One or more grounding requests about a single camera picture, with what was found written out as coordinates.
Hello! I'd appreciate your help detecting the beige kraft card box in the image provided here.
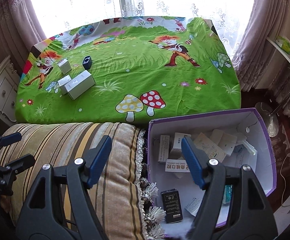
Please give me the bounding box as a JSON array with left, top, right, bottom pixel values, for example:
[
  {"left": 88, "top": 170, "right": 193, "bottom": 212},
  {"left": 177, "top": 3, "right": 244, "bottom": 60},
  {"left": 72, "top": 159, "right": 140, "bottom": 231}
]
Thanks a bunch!
[{"left": 194, "top": 133, "right": 226, "bottom": 163}]

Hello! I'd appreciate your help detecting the black package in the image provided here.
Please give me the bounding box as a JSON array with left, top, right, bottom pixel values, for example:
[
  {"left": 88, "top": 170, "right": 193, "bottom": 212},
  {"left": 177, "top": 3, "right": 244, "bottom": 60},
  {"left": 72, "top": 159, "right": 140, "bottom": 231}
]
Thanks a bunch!
[{"left": 161, "top": 189, "right": 183, "bottom": 224}]

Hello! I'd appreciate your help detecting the white dental box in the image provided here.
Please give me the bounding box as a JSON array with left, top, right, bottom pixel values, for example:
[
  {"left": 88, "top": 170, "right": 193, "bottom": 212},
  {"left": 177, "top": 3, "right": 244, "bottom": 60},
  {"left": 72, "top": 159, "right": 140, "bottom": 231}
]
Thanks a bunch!
[{"left": 165, "top": 159, "right": 190, "bottom": 173}]

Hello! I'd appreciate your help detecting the small silver cube box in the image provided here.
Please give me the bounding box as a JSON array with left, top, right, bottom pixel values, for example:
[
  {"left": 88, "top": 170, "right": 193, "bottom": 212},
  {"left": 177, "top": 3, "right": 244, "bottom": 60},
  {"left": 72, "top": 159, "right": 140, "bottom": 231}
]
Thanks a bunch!
[{"left": 57, "top": 59, "right": 72, "bottom": 75}]

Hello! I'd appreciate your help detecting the white barcode box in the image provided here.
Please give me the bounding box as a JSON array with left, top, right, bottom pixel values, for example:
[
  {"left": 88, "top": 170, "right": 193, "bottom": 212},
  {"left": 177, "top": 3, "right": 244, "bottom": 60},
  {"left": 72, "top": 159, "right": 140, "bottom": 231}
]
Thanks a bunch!
[{"left": 169, "top": 132, "right": 191, "bottom": 159}]

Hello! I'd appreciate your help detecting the dark blue small box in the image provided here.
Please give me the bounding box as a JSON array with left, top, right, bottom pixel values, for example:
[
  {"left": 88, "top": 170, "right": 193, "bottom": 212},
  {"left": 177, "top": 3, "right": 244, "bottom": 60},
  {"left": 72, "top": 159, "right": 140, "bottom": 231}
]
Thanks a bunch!
[{"left": 82, "top": 56, "right": 92, "bottom": 70}]

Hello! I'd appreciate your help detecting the teal toothpaste box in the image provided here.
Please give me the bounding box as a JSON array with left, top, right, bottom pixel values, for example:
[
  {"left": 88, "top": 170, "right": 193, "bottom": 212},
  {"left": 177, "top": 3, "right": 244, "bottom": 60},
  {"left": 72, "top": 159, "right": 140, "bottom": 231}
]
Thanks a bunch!
[{"left": 222, "top": 185, "right": 232, "bottom": 205}]

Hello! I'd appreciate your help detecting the white plastic case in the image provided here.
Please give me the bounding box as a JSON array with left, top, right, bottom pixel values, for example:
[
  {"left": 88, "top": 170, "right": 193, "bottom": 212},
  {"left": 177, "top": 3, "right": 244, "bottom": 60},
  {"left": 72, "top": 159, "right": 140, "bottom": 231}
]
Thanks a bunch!
[{"left": 209, "top": 129, "right": 237, "bottom": 156}]

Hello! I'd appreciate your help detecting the white text-covered box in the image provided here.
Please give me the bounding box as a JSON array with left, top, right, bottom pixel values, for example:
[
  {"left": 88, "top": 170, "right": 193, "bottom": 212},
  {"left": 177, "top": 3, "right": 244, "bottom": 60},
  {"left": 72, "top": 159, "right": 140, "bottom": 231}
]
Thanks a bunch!
[{"left": 158, "top": 134, "right": 170, "bottom": 163}]

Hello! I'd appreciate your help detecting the white ornate dresser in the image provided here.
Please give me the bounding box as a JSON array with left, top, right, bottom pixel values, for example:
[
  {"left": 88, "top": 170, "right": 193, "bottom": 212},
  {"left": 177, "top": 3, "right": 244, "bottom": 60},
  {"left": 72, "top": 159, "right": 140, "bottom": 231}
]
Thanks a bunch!
[{"left": 0, "top": 56, "right": 20, "bottom": 134}]

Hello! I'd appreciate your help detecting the striped sofa cushion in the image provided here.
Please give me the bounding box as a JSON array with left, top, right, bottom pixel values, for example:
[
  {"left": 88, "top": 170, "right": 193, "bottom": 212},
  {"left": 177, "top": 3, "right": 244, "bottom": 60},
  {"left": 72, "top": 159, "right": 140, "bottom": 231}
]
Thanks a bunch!
[{"left": 0, "top": 122, "right": 147, "bottom": 240}]

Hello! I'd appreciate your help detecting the purple storage box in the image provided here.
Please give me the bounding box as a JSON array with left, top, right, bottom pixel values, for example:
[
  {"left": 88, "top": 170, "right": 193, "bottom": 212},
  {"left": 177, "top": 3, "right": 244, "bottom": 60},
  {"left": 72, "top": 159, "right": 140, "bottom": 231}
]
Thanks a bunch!
[{"left": 148, "top": 108, "right": 278, "bottom": 239}]

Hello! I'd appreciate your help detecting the small white open box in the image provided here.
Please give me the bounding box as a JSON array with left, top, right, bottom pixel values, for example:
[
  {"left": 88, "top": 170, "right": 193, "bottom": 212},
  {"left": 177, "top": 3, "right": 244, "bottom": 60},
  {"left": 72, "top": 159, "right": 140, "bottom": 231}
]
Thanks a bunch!
[{"left": 58, "top": 75, "right": 72, "bottom": 95}]

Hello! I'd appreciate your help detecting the white YSL box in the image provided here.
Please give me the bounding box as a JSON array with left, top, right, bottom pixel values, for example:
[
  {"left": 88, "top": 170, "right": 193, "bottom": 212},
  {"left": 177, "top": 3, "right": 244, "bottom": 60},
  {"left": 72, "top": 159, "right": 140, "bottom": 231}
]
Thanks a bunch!
[{"left": 65, "top": 70, "right": 96, "bottom": 100}]

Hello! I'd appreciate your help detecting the pink patterned curtain left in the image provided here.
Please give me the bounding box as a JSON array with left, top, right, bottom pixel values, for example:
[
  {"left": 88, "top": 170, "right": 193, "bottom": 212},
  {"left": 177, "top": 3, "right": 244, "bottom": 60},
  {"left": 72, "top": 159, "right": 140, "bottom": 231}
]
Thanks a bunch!
[{"left": 0, "top": 0, "right": 46, "bottom": 68}]

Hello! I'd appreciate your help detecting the pink patterned curtain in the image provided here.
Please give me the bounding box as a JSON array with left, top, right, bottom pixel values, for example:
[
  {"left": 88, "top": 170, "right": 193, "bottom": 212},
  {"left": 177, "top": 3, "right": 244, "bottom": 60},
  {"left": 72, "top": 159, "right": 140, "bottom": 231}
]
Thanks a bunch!
[
  {"left": 0, "top": 0, "right": 46, "bottom": 68},
  {"left": 232, "top": 0, "right": 290, "bottom": 92}
]

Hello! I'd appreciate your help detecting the green cartoon tablecloth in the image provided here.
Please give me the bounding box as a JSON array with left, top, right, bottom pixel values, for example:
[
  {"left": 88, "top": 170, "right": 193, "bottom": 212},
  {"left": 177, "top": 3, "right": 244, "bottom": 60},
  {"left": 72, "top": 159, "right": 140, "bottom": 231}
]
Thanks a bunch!
[{"left": 15, "top": 16, "right": 241, "bottom": 124}]

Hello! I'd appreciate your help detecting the green tissue pack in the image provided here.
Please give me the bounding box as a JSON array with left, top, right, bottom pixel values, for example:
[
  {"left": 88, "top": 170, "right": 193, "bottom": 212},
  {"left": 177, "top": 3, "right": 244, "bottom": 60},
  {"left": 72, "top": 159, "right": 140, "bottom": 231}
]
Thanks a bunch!
[{"left": 275, "top": 36, "right": 290, "bottom": 54}]

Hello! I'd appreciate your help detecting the white lace sheer curtain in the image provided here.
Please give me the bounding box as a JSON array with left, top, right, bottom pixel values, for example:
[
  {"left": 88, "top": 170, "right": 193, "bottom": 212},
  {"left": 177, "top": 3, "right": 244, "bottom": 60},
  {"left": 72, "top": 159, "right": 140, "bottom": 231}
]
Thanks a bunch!
[{"left": 31, "top": 0, "right": 254, "bottom": 56}]

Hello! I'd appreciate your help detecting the pink patterned curtain right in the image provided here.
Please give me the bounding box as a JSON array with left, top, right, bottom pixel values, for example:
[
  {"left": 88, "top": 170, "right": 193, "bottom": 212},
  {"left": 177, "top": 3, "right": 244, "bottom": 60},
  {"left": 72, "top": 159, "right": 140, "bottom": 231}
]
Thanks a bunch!
[{"left": 232, "top": 0, "right": 290, "bottom": 92}]

